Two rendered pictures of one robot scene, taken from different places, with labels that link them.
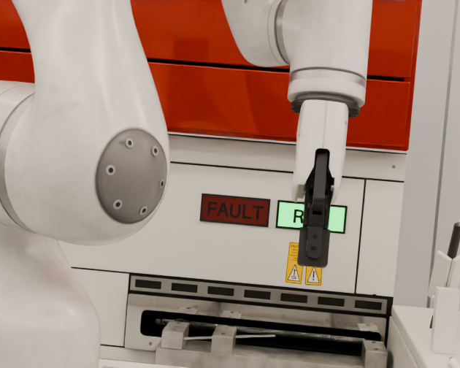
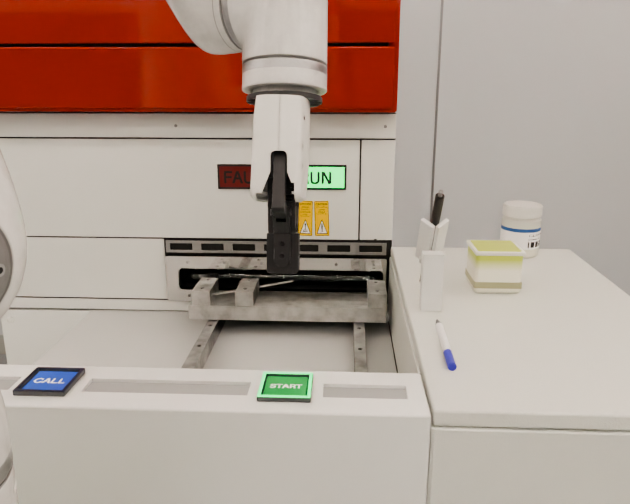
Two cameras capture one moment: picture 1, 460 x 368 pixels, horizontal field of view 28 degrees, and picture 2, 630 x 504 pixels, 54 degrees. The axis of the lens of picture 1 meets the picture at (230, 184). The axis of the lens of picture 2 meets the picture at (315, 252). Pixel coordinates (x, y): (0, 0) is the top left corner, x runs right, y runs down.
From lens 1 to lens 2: 39 cm
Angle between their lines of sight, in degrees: 13
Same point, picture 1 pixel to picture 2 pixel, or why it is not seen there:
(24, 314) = not seen: outside the picture
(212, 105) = (214, 84)
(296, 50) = (245, 36)
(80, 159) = not seen: outside the picture
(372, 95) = (360, 62)
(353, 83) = (309, 70)
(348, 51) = (301, 33)
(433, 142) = (429, 83)
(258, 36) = (205, 21)
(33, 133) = not seen: outside the picture
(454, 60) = (444, 13)
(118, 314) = (159, 273)
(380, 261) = (379, 210)
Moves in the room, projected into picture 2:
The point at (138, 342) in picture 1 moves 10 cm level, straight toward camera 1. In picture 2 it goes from (179, 295) to (173, 313)
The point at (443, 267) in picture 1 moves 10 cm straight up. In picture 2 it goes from (427, 233) to (431, 161)
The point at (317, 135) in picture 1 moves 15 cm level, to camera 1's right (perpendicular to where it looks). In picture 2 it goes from (271, 136) to (434, 135)
